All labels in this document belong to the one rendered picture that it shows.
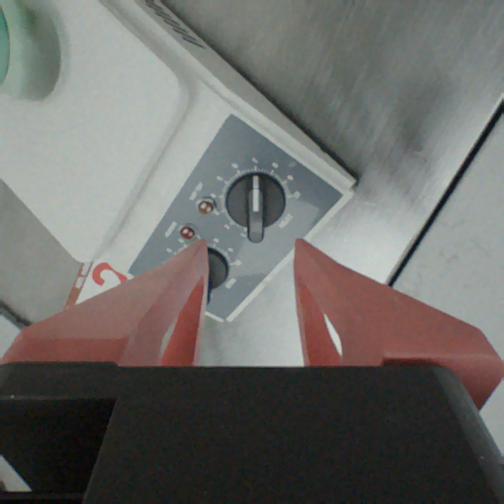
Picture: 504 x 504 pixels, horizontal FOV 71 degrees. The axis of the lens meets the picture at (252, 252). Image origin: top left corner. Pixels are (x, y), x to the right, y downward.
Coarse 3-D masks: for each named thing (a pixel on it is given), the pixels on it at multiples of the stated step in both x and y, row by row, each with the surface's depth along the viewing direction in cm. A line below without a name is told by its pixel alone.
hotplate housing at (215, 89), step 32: (128, 0) 17; (160, 32) 17; (192, 32) 21; (192, 64) 16; (224, 64) 20; (192, 96) 16; (224, 96) 16; (256, 96) 19; (192, 128) 17; (256, 128) 17; (288, 128) 18; (160, 160) 18; (192, 160) 18; (320, 160) 18; (160, 192) 19; (352, 192) 19; (128, 224) 20; (320, 224) 20; (128, 256) 21; (288, 256) 22; (256, 288) 23
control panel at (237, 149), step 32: (224, 128) 17; (224, 160) 18; (256, 160) 18; (288, 160) 18; (192, 192) 19; (224, 192) 19; (288, 192) 19; (320, 192) 19; (160, 224) 20; (192, 224) 20; (224, 224) 20; (288, 224) 20; (160, 256) 21; (224, 256) 21; (256, 256) 21; (224, 288) 22; (224, 320) 24
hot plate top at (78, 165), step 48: (48, 0) 16; (96, 0) 15; (96, 48) 16; (144, 48) 15; (96, 96) 16; (144, 96) 15; (0, 144) 20; (48, 144) 19; (96, 144) 17; (144, 144) 16; (48, 192) 20; (96, 192) 18; (96, 240) 19
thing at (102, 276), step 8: (96, 264) 27; (104, 264) 27; (96, 272) 28; (104, 272) 28; (112, 272) 28; (88, 280) 28; (96, 280) 28; (104, 280) 28; (112, 280) 28; (120, 280) 29; (88, 288) 28; (96, 288) 29; (104, 288) 29; (80, 296) 29; (88, 296) 29
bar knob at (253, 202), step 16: (256, 176) 17; (240, 192) 18; (256, 192) 17; (272, 192) 18; (240, 208) 19; (256, 208) 17; (272, 208) 19; (240, 224) 19; (256, 224) 18; (272, 224) 19; (256, 240) 18
